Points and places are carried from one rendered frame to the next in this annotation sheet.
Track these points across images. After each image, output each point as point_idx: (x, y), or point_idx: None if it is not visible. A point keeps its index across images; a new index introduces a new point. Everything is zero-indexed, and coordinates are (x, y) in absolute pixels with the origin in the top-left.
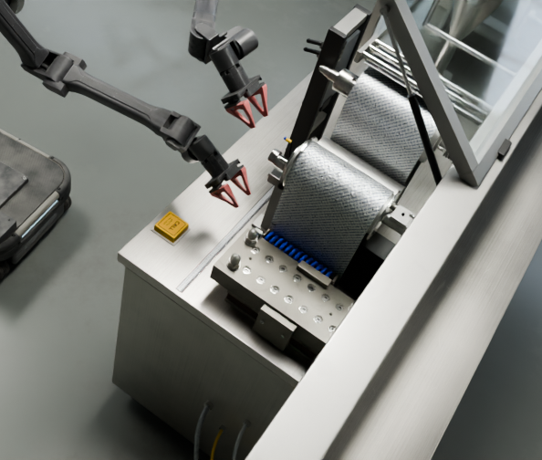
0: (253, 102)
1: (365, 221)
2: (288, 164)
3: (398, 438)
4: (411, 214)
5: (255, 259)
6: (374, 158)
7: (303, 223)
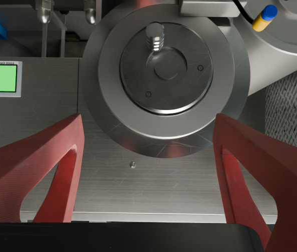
0: (254, 166)
1: None
2: (103, 98)
3: None
4: (131, 167)
5: None
6: (294, 85)
7: None
